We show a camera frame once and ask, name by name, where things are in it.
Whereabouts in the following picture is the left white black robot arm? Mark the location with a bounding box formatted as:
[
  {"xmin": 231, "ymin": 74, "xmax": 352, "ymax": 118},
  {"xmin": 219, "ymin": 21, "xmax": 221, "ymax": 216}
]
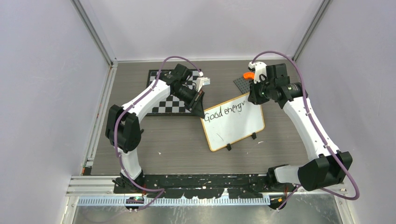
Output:
[{"xmin": 105, "ymin": 64, "xmax": 210, "ymax": 193}]

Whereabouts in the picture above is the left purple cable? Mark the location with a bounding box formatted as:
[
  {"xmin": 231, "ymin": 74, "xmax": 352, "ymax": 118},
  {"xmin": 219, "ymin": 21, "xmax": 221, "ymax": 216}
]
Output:
[{"xmin": 113, "ymin": 56, "xmax": 204, "ymax": 212}]

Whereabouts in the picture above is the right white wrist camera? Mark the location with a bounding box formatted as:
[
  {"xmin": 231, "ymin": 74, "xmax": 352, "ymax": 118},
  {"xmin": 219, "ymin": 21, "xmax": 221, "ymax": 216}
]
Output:
[{"xmin": 248, "ymin": 62, "xmax": 267, "ymax": 84}]

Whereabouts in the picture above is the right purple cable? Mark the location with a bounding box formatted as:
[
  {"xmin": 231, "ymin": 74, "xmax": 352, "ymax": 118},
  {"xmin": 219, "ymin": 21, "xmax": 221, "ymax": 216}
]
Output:
[{"xmin": 251, "ymin": 50, "xmax": 361, "ymax": 212}]

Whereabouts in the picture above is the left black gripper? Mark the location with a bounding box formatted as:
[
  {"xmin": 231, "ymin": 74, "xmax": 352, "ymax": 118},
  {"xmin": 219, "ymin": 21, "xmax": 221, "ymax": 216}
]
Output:
[{"xmin": 173, "ymin": 86, "xmax": 205, "ymax": 119}]

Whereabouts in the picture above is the grey lego baseplate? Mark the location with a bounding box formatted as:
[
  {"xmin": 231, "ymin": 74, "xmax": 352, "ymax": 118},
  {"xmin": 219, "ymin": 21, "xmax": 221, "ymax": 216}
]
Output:
[{"xmin": 233, "ymin": 77, "xmax": 251, "ymax": 94}]

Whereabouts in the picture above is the orange curved block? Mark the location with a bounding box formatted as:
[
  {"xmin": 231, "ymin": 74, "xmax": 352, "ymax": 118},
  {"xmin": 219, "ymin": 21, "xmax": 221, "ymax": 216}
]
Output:
[{"xmin": 243, "ymin": 72, "xmax": 255, "ymax": 80}]

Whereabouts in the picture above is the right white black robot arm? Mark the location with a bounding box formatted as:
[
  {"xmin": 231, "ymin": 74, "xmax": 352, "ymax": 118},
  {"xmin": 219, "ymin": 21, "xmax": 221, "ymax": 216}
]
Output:
[{"xmin": 243, "ymin": 62, "xmax": 353, "ymax": 192}]

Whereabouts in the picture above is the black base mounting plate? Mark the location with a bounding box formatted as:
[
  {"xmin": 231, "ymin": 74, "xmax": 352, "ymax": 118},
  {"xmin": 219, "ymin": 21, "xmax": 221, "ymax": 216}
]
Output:
[{"xmin": 113, "ymin": 174, "xmax": 296, "ymax": 199}]

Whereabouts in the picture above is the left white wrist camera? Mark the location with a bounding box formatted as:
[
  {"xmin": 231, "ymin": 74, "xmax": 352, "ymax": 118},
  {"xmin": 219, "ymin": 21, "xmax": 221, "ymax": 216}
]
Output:
[{"xmin": 194, "ymin": 77, "xmax": 211, "ymax": 91}]

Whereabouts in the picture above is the purple cable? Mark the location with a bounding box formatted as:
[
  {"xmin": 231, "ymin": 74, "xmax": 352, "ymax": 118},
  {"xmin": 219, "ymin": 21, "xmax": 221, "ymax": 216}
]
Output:
[
  {"xmin": 251, "ymin": 50, "xmax": 361, "ymax": 212},
  {"xmin": 113, "ymin": 56, "xmax": 204, "ymax": 212}
]

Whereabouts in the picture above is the black white checkerboard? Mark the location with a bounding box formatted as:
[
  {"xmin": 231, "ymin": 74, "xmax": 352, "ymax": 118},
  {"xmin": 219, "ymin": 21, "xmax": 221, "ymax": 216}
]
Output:
[{"xmin": 147, "ymin": 69, "xmax": 199, "ymax": 116}]

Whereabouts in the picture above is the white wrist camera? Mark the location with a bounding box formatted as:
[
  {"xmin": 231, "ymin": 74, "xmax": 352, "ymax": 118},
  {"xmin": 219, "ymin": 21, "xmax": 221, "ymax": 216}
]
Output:
[
  {"xmin": 248, "ymin": 62, "xmax": 267, "ymax": 84},
  {"xmin": 194, "ymin": 77, "xmax": 211, "ymax": 91}
]

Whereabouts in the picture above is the yellow framed whiteboard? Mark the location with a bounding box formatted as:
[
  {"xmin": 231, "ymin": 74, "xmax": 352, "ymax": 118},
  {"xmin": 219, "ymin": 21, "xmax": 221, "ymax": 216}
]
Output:
[{"xmin": 201, "ymin": 93, "xmax": 265, "ymax": 152}]

